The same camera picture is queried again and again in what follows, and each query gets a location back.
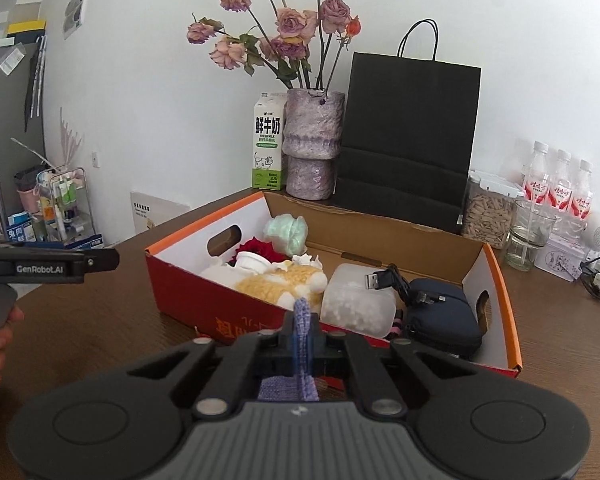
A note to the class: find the red cardboard box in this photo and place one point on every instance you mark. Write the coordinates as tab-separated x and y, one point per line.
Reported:
194	282

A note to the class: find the purple ceramic vase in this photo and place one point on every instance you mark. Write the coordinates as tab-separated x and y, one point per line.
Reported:
312	141

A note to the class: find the clear green pack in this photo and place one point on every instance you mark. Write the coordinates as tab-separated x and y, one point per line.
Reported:
287	233

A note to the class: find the navy zip case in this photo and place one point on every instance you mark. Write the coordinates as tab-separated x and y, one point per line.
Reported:
439	316

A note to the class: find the red fabric rose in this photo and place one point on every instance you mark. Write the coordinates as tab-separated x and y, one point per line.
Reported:
263	249

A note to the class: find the grey cabinet by wall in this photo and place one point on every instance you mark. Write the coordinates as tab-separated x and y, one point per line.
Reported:
21	123

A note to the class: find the white round speaker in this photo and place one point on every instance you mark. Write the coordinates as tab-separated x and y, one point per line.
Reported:
591	231

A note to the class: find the dried rose bouquet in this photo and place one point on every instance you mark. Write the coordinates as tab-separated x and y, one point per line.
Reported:
301	48

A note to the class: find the yellow plush toy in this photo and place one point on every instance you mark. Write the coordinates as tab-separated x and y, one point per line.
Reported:
286	284

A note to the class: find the empty glass cup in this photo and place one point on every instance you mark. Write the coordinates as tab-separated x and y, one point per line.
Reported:
528	233

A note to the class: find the purple cloth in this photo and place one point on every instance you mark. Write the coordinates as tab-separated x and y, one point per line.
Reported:
300	386

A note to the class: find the right water bottle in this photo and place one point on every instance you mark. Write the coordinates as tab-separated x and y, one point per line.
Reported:
582	195

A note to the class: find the wire storage rack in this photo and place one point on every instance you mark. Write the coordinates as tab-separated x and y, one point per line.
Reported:
57	202

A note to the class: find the middle water bottle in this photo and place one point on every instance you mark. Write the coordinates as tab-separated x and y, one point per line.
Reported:
560	192

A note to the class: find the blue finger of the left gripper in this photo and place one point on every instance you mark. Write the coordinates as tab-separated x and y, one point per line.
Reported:
100	260

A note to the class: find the water bottle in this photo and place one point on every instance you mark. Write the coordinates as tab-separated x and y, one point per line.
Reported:
582	195
536	183
560	192

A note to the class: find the clear jar of seeds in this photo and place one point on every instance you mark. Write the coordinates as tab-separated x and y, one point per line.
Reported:
489	208

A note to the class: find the left water bottle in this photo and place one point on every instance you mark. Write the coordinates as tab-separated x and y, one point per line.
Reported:
536	183

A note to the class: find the white milk carton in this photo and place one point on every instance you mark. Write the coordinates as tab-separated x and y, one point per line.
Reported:
268	160

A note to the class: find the translucent cotton swab box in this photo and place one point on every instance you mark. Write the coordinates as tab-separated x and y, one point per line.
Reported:
349	304

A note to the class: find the black paper bag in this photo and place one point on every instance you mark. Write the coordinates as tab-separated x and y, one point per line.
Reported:
407	138

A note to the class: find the white tin box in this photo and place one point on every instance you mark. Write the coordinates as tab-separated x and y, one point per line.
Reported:
562	258

